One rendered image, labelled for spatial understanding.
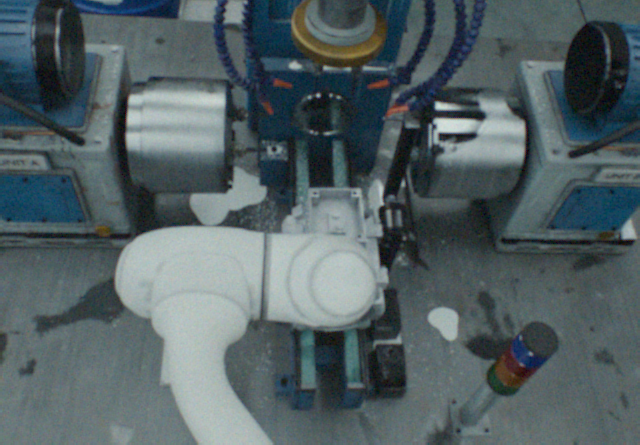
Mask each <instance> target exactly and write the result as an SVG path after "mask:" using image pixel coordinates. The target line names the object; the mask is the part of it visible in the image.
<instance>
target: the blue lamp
mask: <svg viewBox="0 0 640 445"><path fill-rule="evenodd" d="M521 332H522V330H521V331H520V332H519V334H518V335H517V336H516V337H515V338H514V340H513V342H512V345H511V349H512V353H513V355H514V357H515V359H516V360H517V361H518V362H519V363H520V364H522V365H523V366H525V367H528V368H539V367H541V366H542V365H544V364H545V362H546V361H548V360H549V359H550V357H551V356H549V357H538V356H536V355H534V354H532V353H531V352H530V351H529V350H527V348H526V347H525V346H524V345H523V343H522V340H521Z"/></svg>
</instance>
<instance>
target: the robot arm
mask: <svg viewBox="0 0 640 445"><path fill-rule="evenodd" d="M265 239H266V246H265ZM264 258H265V261H264ZM263 277H264V278H263ZM376 288H377V268H376V266H375V263H374V261H373V259H372V257H371V256H370V254H368V252H367V251H366V250H365V249H364V248H363V247H362V246H361V245H360V244H358V243H357V242H355V241H354V240H353V239H350V238H348V237H345V236H340V235H325V234H324V233H262V232H253V231H248V230H244V229H240V228H231V227H217V226H182V227H171V228H164V229H159V230H154V231H151V232H148V233H146V234H143V235H141V236H139V237H137V238H136V239H135V240H134V241H133V242H132V243H130V244H129V245H128V246H127V247H126V248H125V249H124V251H123V252H122V254H121V255H120V258H119V261H118V264H117V268H116V275H115V289H116V291H117V294H118V295H119V296H120V299H121V301H122V303H123V304H124V305H125V306H127V307H128V308H129V309H130V310H131V311H133V312H134V313H136V314H137V315H141V316H143V317H147V318H152V325H153V327H154V329H155V331H156V332H157V333H158V334H159V335H160V336H161V337H162V338H164V339H165V340H166V342H167V351H168V367H169V375H170V380H171V385H172V389H173V392H174V398H175V401H176V404H177V406H178V408H179V410H180V412H181V414H182V416H183V418H184V420H185V422H186V424H187V426H188V427H189V429H190V431H191V432H192V434H193V436H194V437H195V438H196V440H197V441H198V443H199V444H200V445H274V444H273V443H272V442H271V440H270V439H269V438H268V436H266V435H265V432H264V431H263V430H262V429H261V427H260V426H259V425H258V423H257V422H256V421H255V420H254V418H253V417H252V416H251V414H250V413H249V412H248V411H247V409H246V408H245V407H244V405H242V404H241V402H240V401H239V400H238V398H237V397H236V395H235V392H234V391H233V389H232V387H231V386H230V384H229V382H228V379H227V376H226V373H225V370H224V356H225V352H226V349H227V347H228V345H229V344H232V343H235V342H236V341H237V340H239V339H240V338H241V337H242V335H243V334H244V332H245V329H246V325H247V324H248V322H249V320H274V321H284V322H293V323H299V324H304V325H310V326H314V327H316V326H320V325H323V326H328V327H338V326H344V325H347V324H350V323H352V322H354V321H355V320H356V319H358V318H359V317H361V316H362V315H363V314H364V313H366V312H367V311H368V310H369V308H370V307H371V305H372V304H373V302H374V300H375V298H376ZM262 293H263V296H262ZM261 309H262V317H261Z"/></svg>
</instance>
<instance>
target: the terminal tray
mask: <svg viewBox="0 0 640 445"><path fill-rule="evenodd" d="M324 201H325V203H324V204H322V203H323V202H324ZM322 205H323V206H322ZM340 206H341V208H340ZM349 206H350V207H349ZM323 207H325V208H323ZM316 208H317V209H319V210H315V209H316ZM337 208H338V210H337ZM347 208H349V209H347ZM344 209H345V210H346V211H345V210H344ZM351 209H352V210H351ZM353 209H354V210H353ZM305 211H306V212H305V219H306V220H305V225H306V227H305V229H306V233H324V234H325V235H340V236H345V237H348V238H351V239H352V237H354V238H353V240H354V241H355V242H357V243H358V244H360V245H361V246H362V247H363V248H364V249H365V246H366V242H367V241H366V232H365V225H364V216H363V207H362V198H361V190H360V189H308V196H307V201H306V204H305ZM318 212H319V213H320V214H321V215H322V216H321V215H320V214H319V213H318ZM355 212H356V215H355ZM323 215H324V216H323ZM345 215H346V217H345ZM319 216H321V217H319ZM325 217H326V218H325ZM321 218H322V219H321ZM323 218H324V220H323ZM353 218H354V219H355V220H354V219H353ZM317 219H318V220H317ZM320 219H321V220H320ZM326 219H327V220H326ZM350 221H352V222H351V223H350ZM354 221H355V222H354ZM319 222H320V223H319ZM314 223H315V224H316V225H315V224H314ZM321 224H322V226H321ZM327 224H328V226H326V225H327ZM350 224H353V225H350ZM347 226H348V228H347ZM353 226H356V227H357V229H356V230H355V228H356V227H355V228H354V227H353ZM320 227H321V229H320ZM352 229H353V230H352ZM358 229H359V231H358V233H357V230H358ZM316 230H317V231H316ZM349 231H350V232H349ZM346 232H347V234H346ZM351 232H352V233H351Z"/></svg>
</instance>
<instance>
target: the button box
mask: <svg viewBox="0 0 640 445"><path fill-rule="evenodd" d="M160 385H161V386H162V387H163V389H164V388H166V389H168V390H170V391H171V392H173V389H172V385H171V380H170V375H169V367H168V351H167V342H166V340H165V343H164V352H163V362H162V372H161V381H160ZM173 393H174V392H173Z"/></svg>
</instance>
